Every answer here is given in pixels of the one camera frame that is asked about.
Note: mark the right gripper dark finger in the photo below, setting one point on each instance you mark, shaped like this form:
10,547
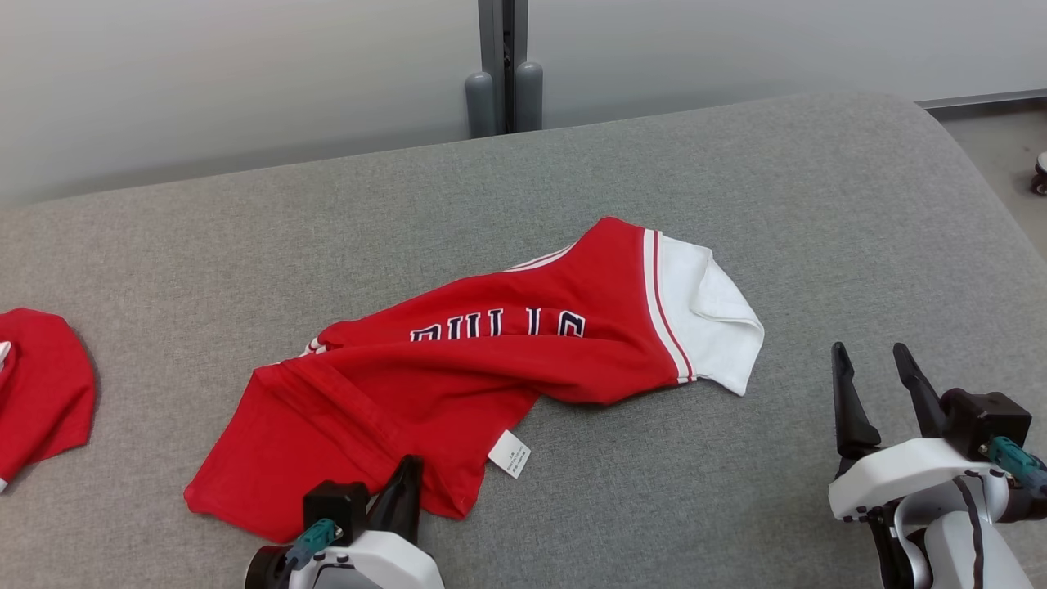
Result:
851,417
923,393

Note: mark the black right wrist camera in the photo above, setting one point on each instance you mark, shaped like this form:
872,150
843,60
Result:
986,417

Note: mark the grey partition post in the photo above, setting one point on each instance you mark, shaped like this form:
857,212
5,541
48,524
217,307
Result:
491,33

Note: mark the red white Bulls shirt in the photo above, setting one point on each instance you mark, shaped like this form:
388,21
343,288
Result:
491,368

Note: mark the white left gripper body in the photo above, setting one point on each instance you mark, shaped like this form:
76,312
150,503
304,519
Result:
376,568

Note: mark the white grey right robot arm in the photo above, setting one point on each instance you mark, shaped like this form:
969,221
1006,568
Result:
949,548

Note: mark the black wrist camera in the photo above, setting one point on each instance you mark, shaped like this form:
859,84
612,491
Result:
335,507
986,417

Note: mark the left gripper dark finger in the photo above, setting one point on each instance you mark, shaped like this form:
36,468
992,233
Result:
405,503

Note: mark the grey cylinder bumper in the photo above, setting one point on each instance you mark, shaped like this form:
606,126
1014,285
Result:
529,94
479,102

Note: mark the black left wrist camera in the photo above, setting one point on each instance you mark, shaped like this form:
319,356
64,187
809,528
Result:
335,507

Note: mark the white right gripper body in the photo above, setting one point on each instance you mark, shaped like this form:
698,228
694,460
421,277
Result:
908,474

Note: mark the red white Bulls shorts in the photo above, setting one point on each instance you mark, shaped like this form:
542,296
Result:
41,393

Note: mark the black white caster wheel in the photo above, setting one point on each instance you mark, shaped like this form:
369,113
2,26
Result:
1040,176

